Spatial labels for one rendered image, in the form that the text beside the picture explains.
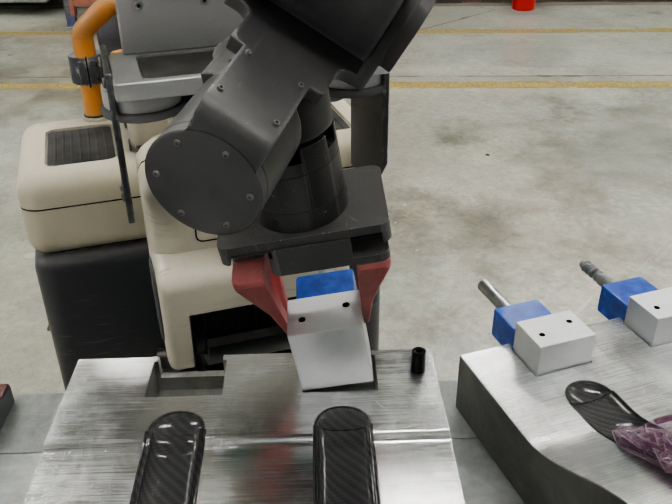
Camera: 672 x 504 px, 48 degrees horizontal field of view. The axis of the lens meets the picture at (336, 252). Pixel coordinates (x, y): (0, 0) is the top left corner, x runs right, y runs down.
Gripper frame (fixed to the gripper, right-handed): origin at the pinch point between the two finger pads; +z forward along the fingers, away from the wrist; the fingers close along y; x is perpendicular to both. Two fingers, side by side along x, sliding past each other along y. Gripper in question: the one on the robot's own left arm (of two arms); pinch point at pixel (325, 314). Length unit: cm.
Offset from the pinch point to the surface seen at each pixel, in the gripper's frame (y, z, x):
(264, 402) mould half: -5.0, 3.8, -3.7
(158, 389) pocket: -13.6, 5.7, 0.8
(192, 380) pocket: -10.9, 5.4, 1.0
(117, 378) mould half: -15.4, 2.6, -0.5
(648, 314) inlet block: 25.0, 10.7, 5.9
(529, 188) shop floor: 65, 132, 198
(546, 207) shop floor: 67, 130, 182
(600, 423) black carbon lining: 18.1, 11.4, -3.5
